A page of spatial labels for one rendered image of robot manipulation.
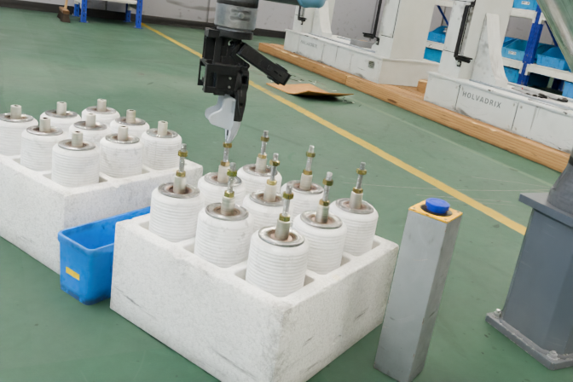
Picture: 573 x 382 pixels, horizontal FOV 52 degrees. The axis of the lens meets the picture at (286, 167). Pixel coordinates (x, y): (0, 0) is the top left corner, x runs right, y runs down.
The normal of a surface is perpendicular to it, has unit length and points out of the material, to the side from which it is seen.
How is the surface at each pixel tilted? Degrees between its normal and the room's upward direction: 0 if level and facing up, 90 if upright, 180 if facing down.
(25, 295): 0
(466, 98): 90
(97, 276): 92
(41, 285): 0
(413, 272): 90
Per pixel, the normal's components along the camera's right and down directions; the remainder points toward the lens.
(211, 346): -0.59, 0.14
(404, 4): 0.43, 0.33
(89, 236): 0.80, 0.25
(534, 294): -0.89, 0.00
